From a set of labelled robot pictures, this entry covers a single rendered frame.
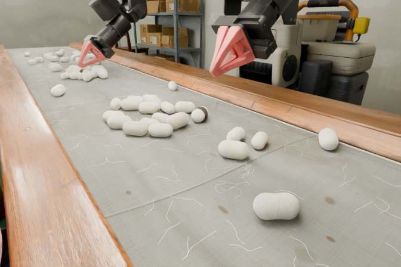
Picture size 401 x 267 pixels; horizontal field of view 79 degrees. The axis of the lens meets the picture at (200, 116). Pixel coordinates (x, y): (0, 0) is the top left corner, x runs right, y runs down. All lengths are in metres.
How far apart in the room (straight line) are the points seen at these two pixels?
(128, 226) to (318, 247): 0.14
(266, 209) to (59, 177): 0.17
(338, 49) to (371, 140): 0.83
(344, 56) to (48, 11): 4.83
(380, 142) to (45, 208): 0.36
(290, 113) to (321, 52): 0.80
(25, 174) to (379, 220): 0.30
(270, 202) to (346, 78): 1.01
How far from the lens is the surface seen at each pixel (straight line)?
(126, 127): 0.35
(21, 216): 0.22
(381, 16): 2.34
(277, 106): 0.44
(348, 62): 1.17
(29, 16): 5.26
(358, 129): 0.39
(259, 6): 0.44
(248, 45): 0.41
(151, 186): 0.25
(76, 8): 5.42
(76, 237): 0.18
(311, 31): 1.28
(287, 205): 0.21
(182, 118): 0.36
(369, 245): 0.24
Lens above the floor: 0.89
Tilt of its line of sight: 21 degrees down
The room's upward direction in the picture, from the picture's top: 1 degrees clockwise
